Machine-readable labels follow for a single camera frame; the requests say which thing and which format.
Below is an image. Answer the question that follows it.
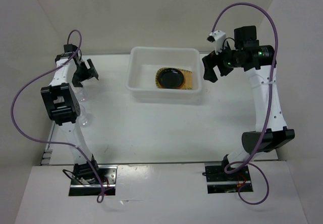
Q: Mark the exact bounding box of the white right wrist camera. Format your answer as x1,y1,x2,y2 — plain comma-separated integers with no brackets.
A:
207,30,226,54

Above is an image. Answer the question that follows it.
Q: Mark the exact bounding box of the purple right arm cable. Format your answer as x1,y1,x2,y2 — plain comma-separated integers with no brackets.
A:
211,3,280,205

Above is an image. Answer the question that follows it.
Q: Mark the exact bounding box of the woven bamboo tray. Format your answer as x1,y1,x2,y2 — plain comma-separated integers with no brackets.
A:
155,68,192,90

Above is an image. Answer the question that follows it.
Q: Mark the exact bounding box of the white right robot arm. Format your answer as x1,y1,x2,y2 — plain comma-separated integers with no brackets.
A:
202,26,295,180

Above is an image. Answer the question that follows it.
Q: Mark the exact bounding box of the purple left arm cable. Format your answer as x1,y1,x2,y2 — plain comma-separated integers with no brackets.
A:
10,30,114,202

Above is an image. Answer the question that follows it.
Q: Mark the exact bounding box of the clear plastic bin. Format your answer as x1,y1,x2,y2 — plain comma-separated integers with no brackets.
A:
126,46,202,104

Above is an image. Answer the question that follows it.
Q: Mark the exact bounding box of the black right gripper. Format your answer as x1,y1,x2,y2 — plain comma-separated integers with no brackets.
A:
202,40,243,82

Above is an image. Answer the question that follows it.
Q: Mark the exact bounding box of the clear plastic cup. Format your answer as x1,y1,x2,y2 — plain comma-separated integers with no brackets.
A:
79,105,89,127
75,87,87,102

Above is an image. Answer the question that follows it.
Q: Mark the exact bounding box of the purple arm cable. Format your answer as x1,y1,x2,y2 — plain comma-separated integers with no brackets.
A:
10,30,114,202
211,3,280,205

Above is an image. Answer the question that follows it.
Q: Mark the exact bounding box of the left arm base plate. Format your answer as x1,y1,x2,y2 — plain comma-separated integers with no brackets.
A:
63,165,118,197

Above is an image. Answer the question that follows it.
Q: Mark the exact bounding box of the black round dish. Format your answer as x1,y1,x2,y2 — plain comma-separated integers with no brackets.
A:
157,68,185,89

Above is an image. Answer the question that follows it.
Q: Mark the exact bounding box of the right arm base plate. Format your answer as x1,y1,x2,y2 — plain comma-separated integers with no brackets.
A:
202,162,253,194

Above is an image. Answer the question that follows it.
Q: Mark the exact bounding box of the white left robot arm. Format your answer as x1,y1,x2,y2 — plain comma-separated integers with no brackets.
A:
40,43,100,184

